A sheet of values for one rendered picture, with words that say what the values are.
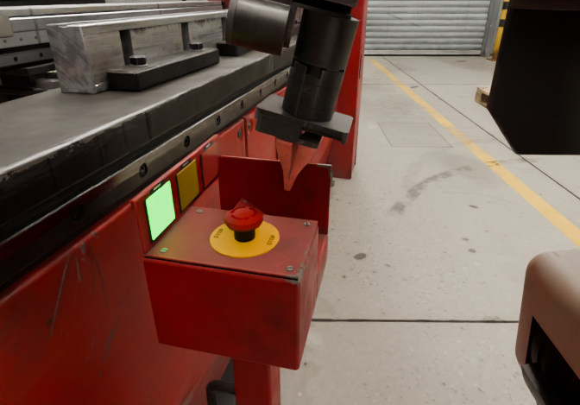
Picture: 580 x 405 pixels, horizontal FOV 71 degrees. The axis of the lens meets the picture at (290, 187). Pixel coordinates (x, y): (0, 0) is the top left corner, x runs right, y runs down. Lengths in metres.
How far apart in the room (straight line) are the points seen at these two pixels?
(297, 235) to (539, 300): 0.23
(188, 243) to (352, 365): 0.98
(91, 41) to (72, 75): 0.06
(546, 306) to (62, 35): 0.66
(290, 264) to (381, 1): 7.40
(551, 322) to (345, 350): 1.01
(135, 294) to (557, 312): 0.48
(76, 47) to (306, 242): 0.44
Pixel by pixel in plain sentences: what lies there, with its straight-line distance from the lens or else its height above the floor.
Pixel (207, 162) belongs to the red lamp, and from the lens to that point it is 0.52.
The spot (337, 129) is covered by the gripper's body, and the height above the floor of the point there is 0.88.
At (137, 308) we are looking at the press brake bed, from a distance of 0.62.
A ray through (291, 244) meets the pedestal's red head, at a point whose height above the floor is 0.78.
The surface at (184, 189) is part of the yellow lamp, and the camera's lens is 0.47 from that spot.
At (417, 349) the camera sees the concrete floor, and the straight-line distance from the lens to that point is 1.43.
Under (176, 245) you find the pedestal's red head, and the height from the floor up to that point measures 0.78.
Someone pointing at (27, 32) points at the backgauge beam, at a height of 0.94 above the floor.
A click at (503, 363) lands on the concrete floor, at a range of 1.48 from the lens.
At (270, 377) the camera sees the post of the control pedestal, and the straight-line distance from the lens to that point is 0.60.
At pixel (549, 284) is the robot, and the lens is 0.41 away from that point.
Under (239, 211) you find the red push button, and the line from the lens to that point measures 0.41.
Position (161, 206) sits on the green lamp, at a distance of 0.43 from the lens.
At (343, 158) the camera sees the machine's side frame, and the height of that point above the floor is 0.13.
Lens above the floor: 1.01
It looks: 26 degrees down
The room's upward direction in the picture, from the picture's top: straight up
